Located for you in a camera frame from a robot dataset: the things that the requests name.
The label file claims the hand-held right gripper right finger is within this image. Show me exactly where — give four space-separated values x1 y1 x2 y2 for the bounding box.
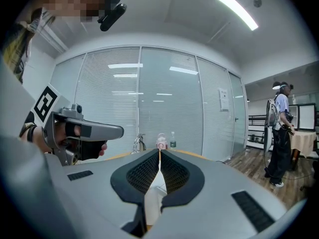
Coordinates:
149 149 307 239

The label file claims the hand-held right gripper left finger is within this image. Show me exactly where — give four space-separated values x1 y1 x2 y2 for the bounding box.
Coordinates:
46 148 160 239

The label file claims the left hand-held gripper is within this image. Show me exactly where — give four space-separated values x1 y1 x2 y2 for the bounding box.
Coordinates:
32 83 125 166

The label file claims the person's left forearm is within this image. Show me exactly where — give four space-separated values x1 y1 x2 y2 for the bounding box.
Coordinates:
19 122 54 155

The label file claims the person's left hand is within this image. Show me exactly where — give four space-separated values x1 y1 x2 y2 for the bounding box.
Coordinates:
54 121 108 161

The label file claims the silver metal stand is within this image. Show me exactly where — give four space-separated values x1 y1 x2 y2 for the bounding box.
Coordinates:
133 132 147 155

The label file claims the pink bottle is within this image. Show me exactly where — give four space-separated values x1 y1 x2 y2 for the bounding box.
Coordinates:
156 132 167 150

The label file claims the black wristband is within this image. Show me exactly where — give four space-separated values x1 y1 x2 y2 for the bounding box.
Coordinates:
19 122 38 142

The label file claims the black metal railing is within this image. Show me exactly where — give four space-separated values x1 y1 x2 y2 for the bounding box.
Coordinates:
247 114 268 149

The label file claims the paper notice on glass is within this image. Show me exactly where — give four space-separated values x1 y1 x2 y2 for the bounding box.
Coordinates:
218 88 230 113

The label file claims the table with beige cloth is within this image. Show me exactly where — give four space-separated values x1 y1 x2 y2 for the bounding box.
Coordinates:
290 130 318 171

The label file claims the white framed board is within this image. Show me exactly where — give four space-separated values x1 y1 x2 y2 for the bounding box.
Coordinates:
296 103 317 131

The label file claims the person's yellow plaid shirt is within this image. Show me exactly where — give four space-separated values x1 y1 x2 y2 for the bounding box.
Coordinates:
1 7 57 85

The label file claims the long ceiling light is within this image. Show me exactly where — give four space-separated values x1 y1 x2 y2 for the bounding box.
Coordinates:
212 0 259 31

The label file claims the black head-mounted camera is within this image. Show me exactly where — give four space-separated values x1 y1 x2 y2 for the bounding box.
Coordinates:
97 0 128 32

